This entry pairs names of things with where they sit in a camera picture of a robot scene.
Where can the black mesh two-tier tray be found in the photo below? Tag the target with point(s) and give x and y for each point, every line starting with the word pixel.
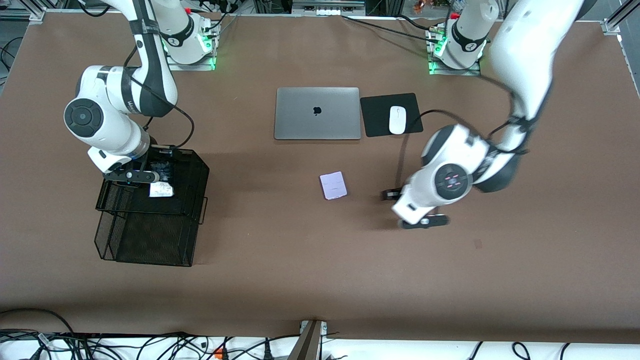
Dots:
pixel 165 240

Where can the white power strip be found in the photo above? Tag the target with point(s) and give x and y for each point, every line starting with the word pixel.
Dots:
pixel 330 10

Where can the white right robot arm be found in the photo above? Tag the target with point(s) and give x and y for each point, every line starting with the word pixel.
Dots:
pixel 107 130

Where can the aluminium frame profile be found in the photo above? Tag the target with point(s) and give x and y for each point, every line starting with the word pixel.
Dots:
pixel 25 12
pixel 620 17

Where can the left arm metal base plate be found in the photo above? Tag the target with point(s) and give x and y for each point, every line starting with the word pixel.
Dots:
pixel 437 71

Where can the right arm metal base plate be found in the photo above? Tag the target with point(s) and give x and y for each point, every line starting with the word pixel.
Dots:
pixel 172 65

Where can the white computer mouse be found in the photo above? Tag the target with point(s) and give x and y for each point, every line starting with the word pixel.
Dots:
pixel 397 120

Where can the grey metal camera post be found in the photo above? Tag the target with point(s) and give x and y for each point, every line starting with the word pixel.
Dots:
pixel 307 345

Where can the black mouse pad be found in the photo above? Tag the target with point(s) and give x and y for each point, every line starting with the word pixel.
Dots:
pixel 375 117

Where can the long black phone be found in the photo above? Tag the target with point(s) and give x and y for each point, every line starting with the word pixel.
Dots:
pixel 167 172

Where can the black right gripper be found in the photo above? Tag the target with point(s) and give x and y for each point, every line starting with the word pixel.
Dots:
pixel 156 158

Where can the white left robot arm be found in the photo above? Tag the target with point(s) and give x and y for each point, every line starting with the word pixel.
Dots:
pixel 525 50

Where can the silver laptop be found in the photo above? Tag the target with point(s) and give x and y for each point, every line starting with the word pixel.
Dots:
pixel 300 120

